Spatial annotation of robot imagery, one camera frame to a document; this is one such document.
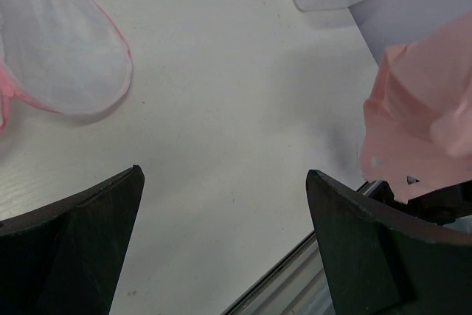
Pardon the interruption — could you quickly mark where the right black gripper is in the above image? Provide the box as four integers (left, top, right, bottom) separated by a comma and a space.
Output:
379, 181, 471, 225

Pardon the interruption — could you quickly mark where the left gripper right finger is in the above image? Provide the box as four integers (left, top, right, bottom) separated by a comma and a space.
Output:
306, 170, 471, 314

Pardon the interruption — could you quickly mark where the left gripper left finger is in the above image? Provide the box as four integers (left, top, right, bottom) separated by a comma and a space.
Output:
1, 165, 145, 314

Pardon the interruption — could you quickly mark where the pink bra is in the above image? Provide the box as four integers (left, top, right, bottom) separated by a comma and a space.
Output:
361, 14, 471, 204

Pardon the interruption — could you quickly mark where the white mesh laundry bag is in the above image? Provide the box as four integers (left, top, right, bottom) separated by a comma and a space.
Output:
1, 0, 133, 129

